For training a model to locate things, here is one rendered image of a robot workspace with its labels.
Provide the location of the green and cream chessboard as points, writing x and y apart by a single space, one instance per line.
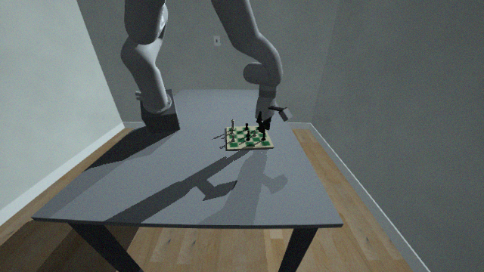
241 142

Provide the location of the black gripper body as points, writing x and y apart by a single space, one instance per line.
263 105

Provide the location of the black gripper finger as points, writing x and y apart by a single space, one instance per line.
267 123
261 124

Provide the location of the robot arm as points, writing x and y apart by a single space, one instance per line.
143 24

